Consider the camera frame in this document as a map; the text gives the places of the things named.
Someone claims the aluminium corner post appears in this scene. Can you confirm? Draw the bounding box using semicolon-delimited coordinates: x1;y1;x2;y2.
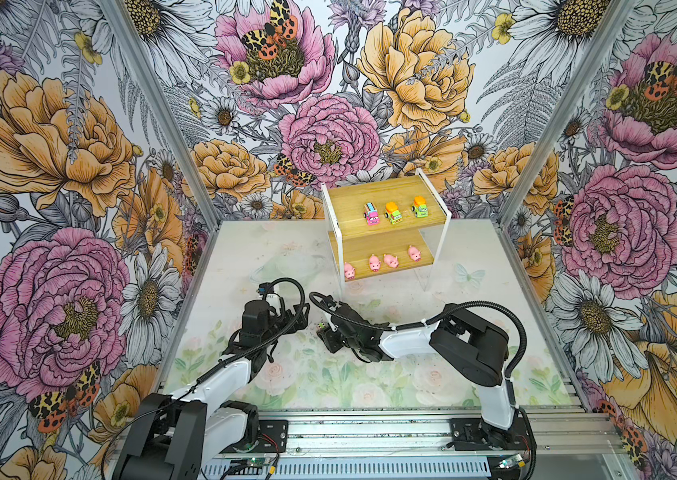
497;1;635;227
102;1;220;234

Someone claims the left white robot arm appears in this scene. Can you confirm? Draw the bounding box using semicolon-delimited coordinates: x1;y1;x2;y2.
110;293;310;479

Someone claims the pink teal toy car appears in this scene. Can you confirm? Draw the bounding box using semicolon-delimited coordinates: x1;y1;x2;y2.
364;202;380;226

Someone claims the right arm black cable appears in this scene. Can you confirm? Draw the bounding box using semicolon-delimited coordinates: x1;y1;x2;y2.
307;290;530;391

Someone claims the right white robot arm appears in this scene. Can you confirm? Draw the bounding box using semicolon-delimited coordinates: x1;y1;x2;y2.
310;292;528;432

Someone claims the white frame wooden shelf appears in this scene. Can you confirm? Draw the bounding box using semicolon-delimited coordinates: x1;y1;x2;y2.
320;169;452;292

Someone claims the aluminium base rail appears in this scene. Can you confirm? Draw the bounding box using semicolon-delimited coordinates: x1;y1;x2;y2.
200;407;639;479

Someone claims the right aluminium corner post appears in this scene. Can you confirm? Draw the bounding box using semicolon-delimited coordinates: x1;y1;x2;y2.
497;1;635;227

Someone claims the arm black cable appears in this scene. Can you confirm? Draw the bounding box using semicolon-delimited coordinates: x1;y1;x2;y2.
307;290;530;391
97;277;308;480

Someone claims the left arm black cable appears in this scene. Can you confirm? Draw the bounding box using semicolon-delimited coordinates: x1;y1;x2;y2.
97;277;308;480

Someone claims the pink toy pig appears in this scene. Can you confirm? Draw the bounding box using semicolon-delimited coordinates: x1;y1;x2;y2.
344;262;356;281
368;255;382;272
384;254;400;269
408;245;422;262

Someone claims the left aluminium corner post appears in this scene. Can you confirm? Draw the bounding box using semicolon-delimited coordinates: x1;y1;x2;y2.
102;1;220;234

